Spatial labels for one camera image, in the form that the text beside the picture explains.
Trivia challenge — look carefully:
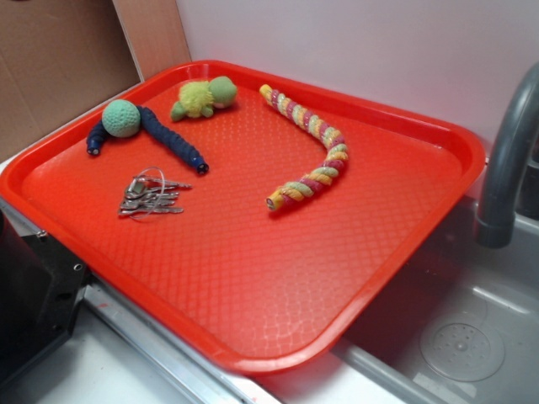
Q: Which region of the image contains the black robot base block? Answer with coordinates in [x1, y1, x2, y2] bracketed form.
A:
[1, 215, 88, 388]

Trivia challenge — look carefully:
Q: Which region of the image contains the red plastic tray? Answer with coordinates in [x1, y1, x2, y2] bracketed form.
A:
[1, 61, 485, 375]

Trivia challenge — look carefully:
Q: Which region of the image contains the bunch of silver keys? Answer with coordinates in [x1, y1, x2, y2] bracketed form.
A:
[118, 167, 193, 220]

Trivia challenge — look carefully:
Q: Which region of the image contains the green plush turtle toy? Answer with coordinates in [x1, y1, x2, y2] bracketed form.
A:
[170, 76, 237, 122]

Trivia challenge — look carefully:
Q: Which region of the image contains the green textured ball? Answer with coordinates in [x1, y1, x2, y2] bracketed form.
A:
[102, 99, 141, 138]

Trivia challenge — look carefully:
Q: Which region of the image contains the grey toy sink basin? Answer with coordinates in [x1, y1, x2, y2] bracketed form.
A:
[334, 205, 538, 403]

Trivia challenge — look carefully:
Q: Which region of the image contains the brown cardboard panel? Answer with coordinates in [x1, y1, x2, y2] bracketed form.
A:
[1, 1, 190, 161]

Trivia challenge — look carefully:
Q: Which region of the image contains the grey sink faucet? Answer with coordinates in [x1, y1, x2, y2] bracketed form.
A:
[473, 64, 538, 248]

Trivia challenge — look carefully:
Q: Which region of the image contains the multicolour twisted rope toy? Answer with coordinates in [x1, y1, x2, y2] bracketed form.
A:
[259, 84, 349, 211]

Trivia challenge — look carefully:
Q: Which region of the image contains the dark blue rope toy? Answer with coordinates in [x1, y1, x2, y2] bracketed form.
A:
[86, 105, 210, 175]

